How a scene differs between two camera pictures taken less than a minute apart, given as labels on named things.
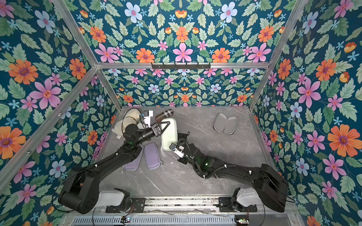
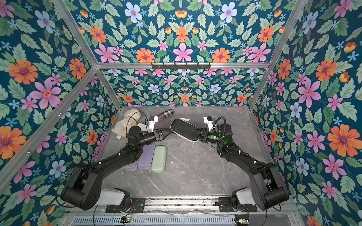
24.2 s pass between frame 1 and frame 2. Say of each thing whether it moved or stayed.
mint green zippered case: moved
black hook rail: stayed
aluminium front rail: stayed
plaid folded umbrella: stayed
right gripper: moved
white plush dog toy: stayed
